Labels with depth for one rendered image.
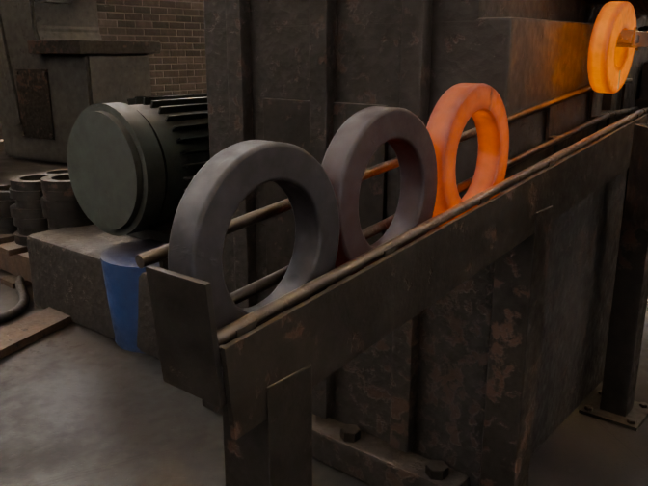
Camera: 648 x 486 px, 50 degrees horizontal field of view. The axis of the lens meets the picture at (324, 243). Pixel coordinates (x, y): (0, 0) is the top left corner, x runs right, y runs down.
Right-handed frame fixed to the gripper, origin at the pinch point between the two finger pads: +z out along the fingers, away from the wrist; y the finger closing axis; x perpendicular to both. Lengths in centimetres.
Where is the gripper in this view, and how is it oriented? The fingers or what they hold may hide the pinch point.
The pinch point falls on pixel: (614, 38)
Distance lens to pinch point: 137.2
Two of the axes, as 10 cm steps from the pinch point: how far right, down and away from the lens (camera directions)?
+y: 6.3, -2.1, 7.5
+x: 0.3, -9.5, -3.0
